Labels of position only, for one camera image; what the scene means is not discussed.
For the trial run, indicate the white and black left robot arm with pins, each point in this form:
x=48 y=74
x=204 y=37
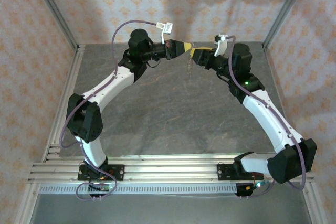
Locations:
x=113 y=82

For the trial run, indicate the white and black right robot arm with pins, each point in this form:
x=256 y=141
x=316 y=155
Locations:
x=265 y=119

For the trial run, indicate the grey metal panel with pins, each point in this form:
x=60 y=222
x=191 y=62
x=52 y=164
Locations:
x=170 y=211

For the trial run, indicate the aluminium frame post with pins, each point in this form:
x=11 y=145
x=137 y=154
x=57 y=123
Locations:
x=284 y=11
x=57 y=11

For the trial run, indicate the aluminium table rail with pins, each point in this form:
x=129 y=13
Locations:
x=68 y=90

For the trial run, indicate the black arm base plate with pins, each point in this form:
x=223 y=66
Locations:
x=118 y=172
x=223 y=172

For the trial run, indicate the long aluminium mounting rail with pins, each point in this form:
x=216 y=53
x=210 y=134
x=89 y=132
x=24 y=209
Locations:
x=170 y=172

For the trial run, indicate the black electronics mount with LED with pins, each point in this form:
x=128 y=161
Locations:
x=246 y=188
x=102 y=187

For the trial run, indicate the aluminium frame leg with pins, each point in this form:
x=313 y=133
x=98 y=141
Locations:
x=27 y=203
x=311 y=203

